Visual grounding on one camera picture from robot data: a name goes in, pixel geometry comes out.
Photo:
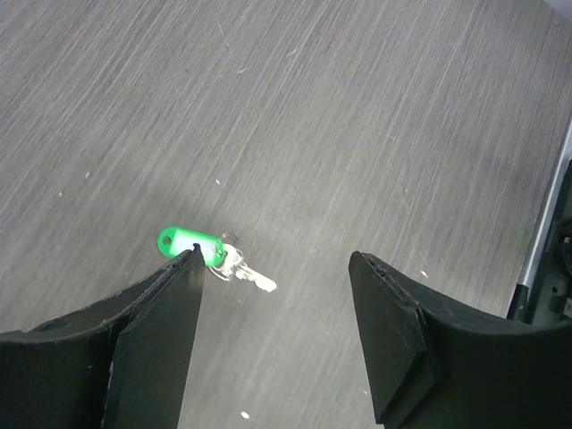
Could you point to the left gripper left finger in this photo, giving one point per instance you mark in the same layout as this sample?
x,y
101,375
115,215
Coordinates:
x,y
121,362

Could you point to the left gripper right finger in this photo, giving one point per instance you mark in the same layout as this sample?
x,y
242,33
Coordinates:
x,y
434,362

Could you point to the key with green tag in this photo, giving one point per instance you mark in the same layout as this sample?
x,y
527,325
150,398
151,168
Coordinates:
x,y
221,257

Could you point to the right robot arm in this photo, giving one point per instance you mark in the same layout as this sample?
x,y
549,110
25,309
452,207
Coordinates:
x,y
550,296

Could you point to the aluminium frame rail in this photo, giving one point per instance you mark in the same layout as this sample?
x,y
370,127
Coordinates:
x,y
520,307

